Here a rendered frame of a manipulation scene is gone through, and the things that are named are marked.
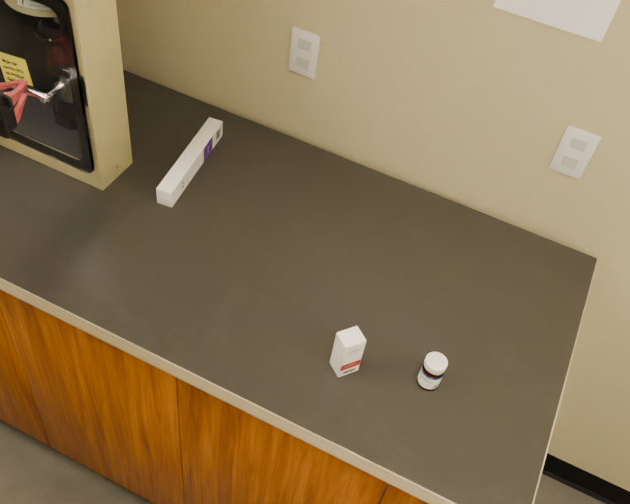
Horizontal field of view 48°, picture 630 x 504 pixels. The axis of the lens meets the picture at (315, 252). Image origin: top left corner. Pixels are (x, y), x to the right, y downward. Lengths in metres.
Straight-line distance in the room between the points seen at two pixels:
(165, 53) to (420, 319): 0.95
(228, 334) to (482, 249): 0.60
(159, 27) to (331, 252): 0.74
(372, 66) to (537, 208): 0.49
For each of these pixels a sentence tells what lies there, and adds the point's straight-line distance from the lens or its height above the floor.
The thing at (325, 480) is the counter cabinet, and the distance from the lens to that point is 1.44.
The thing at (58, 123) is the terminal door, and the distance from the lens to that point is 1.54.
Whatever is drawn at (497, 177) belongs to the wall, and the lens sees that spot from 1.65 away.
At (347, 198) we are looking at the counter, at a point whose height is 0.94.
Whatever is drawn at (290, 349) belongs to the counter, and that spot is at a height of 0.94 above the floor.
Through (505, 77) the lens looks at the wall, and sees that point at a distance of 1.52.
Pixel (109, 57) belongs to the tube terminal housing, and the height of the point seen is 1.24.
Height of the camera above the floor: 2.04
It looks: 48 degrees down
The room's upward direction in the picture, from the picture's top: 10 degrees clockwise
